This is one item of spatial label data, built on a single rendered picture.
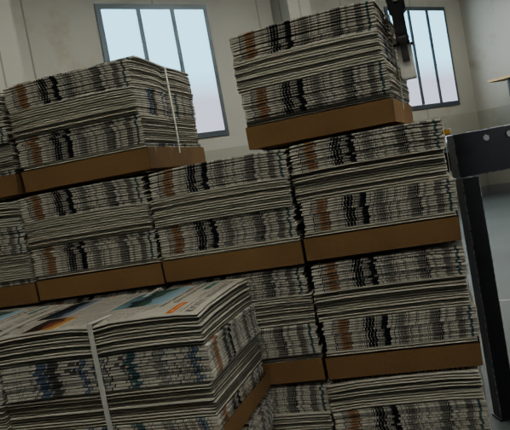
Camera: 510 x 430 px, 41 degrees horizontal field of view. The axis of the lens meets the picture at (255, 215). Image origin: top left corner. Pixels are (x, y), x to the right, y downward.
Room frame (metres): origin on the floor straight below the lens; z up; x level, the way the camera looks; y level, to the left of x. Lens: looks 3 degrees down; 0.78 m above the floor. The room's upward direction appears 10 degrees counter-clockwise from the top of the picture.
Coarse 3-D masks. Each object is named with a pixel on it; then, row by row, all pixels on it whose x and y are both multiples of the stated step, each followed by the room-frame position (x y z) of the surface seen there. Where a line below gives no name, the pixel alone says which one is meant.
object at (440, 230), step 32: (416, 224) 1.23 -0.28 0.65; (448, 224) 1.22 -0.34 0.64; (224, 256) 1.33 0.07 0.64; (256, 256) 1.31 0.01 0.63; (288, 256) 1.29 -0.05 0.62; (320, 256) 1.28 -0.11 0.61; (0, 288) 1.46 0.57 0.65; (32, 288) 1.44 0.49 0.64; (64, 288) 1.42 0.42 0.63; (96, 288) 1.40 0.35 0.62; (384, 352) 1.26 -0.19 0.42; (416, 352) 1.24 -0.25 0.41; (448, 352) 1.23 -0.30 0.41; (480, 352) 1.21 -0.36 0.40
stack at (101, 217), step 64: (384, 128) 1.25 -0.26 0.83; (64, 192) 1.41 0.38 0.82; (128, 192) 1.38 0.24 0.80; (192, 192) 1.36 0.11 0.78; (256, 192) 1.31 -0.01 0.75; (320, 192) 1.28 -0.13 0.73; (384, 192) 1.25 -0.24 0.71; (448, 192) 1.22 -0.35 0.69; (0, 256) 1.46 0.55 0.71; (64, 256) 1.42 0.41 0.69; (128, 256) 1.38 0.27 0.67; (192, 256) 1.35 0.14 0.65; (384, 256) 1.26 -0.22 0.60; (448, 256) 1.23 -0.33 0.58; (320, 320) 1.29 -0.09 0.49; (384, 320) 1.26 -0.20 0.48; (448, 320) 1.23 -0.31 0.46; (320, 384) 1.30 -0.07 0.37; (384, 384) 1.26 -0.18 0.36; (448, 384) 1.23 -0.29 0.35
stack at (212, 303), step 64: (0, 320) 1.32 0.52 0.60; (64, 320) 1.18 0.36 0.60; (128, 320) 1.06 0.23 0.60; (192, 320) 1.04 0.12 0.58; (256, 320) 1.30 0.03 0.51; (0, 384) 1.14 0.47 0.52; (64, 384) 1.11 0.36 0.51; (128, 384) 1.07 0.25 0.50; (192, 384) 1.05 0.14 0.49; (256, 384) 1.25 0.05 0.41
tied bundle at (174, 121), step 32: (128, 64) 1.37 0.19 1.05; (32, 96) 1.42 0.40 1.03; (64, 96) 1.40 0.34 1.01; (96, 96) 1.38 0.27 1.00; (128, 96) 1.37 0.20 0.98; (160, 96) 1.50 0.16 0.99; (192, 96) 1.72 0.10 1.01; (32, 128) 1.41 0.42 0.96; (64, 128) 1.40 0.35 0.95; (96, 128) 1.39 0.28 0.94; (128, 128) 1.37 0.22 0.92; (160, 128) 1.47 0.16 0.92; (192, 128) 1.69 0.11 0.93; (32, 160) 1.43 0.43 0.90; (64, 160) 1.41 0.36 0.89
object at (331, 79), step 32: (256, 32) 1.32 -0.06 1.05; (288, 32) 1.30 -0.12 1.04; (320, 32) 1.28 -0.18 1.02; (352, 32) 1.26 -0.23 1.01; (384, 32) 1.36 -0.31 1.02; (256, 64) 1.32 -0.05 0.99; (288, 64) 1.30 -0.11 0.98; (320, 64) 1.28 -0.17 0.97; (352, 64) 1.26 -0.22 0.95; (384, 64) 1.24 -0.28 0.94; (256, 96) 1.32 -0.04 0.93; (288, 96) 1.30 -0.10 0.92; (320, 96) 1.28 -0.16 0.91; (352, 96) 1.26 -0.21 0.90; (384, 96) 1.25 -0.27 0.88
